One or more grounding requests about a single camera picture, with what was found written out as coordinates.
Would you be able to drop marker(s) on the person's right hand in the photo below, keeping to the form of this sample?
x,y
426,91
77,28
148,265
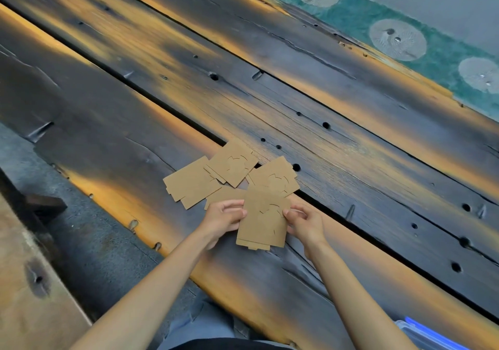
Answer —
x,y
308,229

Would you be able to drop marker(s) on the person's left hand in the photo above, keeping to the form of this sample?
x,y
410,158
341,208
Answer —
x,y
216,223

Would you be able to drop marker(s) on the person's right thumb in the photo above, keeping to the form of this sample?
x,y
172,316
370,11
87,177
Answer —
x,y
293,215

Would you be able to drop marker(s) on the person's left thumb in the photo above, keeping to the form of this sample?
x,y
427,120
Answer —
x,y
237,215

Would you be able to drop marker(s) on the brown die-cut cardboard piece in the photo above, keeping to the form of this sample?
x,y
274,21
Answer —
x,y
263,221
275,176
191,184
224,196
232,164

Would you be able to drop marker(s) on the person's right forearm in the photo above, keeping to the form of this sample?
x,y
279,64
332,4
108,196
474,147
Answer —
x,y
354,303

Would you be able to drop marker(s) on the person's left forearm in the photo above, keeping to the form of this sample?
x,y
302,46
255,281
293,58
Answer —
x,y
148,295

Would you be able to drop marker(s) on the person's grey jeans leg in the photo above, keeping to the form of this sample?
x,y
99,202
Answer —
x,y
206,322

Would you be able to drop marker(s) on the person's black shirt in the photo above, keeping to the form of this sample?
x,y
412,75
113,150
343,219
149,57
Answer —
x,y
234,345

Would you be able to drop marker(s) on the clear plastic box blue lid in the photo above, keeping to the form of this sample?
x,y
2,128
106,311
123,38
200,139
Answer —
x,y
427,336

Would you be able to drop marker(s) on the dark wooden block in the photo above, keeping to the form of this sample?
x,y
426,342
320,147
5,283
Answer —
x,y
46,203

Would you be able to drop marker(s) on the green mat strip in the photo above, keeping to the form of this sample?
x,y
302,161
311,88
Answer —
x,y
351,18

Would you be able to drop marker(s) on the light wooden bench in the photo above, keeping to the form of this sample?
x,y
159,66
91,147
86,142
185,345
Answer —
x,y
27,295

